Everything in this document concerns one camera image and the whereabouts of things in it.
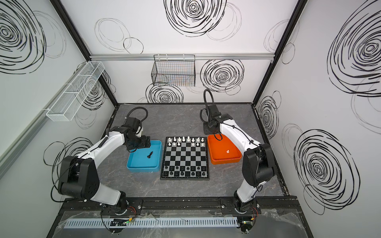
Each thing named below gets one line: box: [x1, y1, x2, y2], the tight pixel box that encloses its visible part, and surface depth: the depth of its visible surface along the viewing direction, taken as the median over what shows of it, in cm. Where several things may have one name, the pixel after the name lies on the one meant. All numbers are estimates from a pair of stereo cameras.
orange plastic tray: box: [207, 133, 243, 166], surface depth 93 cm
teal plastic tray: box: [126, 140, 163, 173], surface depth 92 cm
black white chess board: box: [159, 136, 210, 180], surface depth 91 cm
